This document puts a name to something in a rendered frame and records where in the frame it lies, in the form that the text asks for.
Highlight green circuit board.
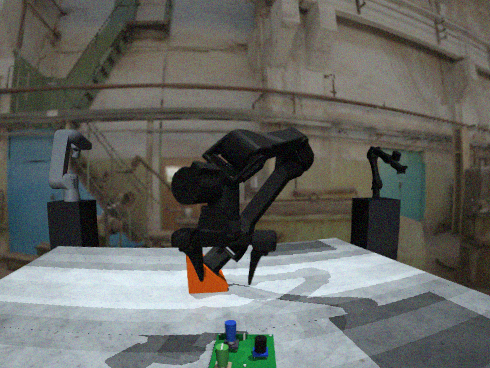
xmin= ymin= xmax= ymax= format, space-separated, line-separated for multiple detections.
xmin=209 ymin=320 xmax=277 ymax=368

